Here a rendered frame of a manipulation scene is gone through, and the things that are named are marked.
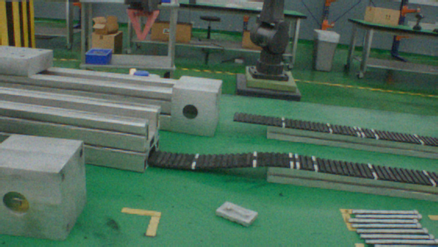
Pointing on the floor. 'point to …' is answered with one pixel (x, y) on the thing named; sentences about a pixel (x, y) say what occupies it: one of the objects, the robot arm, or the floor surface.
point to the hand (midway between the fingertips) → (141, 37)
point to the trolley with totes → (101, 59)
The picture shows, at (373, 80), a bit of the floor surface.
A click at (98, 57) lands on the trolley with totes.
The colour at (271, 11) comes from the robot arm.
